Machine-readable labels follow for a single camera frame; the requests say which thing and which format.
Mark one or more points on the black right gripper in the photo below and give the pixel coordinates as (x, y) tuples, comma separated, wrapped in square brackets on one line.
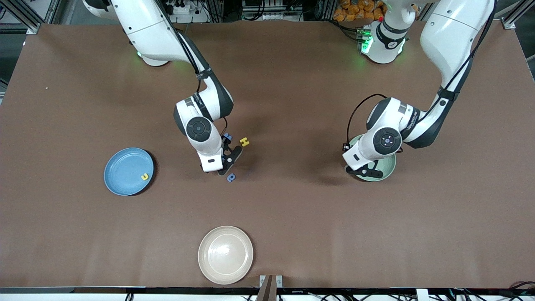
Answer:
[(226, 147)]

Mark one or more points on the yellow foam letter H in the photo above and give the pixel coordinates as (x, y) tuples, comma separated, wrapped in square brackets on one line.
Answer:
[(244, 142)]

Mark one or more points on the blue foam letter a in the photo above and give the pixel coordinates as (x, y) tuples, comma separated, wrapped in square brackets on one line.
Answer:
[(229, 179)]

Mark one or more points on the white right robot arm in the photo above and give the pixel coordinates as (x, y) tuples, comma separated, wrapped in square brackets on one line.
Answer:
[(146, 29)]

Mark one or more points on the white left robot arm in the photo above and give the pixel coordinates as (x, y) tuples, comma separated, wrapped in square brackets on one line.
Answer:
[(451, 37)]

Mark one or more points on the green plate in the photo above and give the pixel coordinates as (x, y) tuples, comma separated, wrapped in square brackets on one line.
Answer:
[(388, 169)]

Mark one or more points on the blue plate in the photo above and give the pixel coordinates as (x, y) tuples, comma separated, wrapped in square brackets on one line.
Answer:
[(125, 171)]

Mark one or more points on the beige plate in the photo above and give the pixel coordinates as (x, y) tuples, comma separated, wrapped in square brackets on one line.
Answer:
[(225, 255)]

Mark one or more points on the bag of orange fruit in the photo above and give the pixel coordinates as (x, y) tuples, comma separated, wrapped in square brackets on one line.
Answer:
[(355, 10)]

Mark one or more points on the white power strip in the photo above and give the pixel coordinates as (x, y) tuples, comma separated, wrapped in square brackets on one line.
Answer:
[(186, 9)]

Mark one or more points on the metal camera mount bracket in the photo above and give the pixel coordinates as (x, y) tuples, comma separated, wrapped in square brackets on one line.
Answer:
[(267, 288)]

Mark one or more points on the aluminium frame profile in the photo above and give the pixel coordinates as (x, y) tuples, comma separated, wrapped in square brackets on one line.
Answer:
[(33, 19), (514, 16)]

